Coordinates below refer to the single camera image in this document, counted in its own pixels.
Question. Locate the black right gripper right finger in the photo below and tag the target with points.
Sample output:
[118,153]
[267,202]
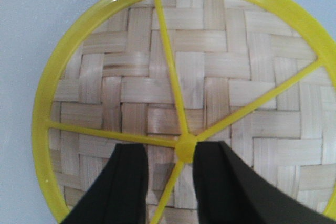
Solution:
[229,191]

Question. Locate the woven bamboo steamer lid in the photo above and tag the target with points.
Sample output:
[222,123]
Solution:
[167,75]

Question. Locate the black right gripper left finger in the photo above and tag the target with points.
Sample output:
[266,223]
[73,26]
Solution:
[118,195]

